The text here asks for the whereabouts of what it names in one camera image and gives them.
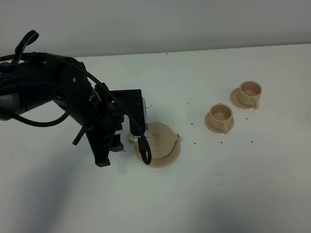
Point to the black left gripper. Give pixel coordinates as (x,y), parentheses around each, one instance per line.
(102,119)

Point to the beige teapot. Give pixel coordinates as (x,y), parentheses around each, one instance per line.
(158,129)

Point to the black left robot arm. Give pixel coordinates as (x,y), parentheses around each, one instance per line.
(33,79)

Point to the beige teapot saucer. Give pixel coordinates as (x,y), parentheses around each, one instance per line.
(165,150)

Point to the near beige cup saucer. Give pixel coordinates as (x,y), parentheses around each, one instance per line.
(219,126)

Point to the beige cup saucer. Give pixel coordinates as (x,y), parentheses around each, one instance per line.
(234,98)
(219,126)

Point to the near beige teacup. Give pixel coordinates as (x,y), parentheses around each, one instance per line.
(221,111)

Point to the beige teacup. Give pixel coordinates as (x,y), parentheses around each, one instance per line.
(221,111)
(251,86)

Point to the far beige cup saucer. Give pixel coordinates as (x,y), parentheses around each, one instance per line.
(234,98)

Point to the far beige teacup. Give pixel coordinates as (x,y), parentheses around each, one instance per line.
(251,86)

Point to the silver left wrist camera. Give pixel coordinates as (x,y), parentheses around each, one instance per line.
(139,114)

